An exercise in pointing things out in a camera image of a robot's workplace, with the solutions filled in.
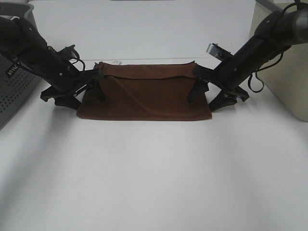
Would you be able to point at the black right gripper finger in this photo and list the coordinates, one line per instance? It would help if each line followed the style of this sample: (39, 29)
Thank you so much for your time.
(197, 89)
(221, 101)

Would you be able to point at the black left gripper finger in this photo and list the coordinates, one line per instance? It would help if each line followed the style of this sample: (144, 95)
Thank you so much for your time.
(98, 92)
(70, 102)

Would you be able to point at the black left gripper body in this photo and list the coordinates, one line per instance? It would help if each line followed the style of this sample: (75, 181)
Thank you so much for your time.
(83, 81)

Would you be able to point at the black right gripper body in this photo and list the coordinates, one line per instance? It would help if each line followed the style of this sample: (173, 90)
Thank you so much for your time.
(208, 75)

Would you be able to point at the brown towel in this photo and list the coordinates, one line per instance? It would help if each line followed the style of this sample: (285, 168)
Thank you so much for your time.
(145, 92)

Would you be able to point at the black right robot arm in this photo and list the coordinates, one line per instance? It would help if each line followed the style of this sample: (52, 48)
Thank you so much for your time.
(278, 32)

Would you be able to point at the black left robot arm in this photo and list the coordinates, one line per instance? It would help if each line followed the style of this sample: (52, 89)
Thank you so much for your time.
(22, 44)

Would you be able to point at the grey perforated plastic basket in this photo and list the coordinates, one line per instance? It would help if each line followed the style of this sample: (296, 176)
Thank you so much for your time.
(16, 85)

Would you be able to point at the beige storage box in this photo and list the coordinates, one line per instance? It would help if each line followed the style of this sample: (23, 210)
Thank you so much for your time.
(288, 80)

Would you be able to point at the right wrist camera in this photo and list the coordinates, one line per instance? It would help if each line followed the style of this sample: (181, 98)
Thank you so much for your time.
(218, 52)

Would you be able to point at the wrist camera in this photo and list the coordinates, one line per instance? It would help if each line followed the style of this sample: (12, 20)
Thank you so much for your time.
(218, 52)
(67, 53)

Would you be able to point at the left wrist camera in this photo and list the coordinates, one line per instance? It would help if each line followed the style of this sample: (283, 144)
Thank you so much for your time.
(67, 53)

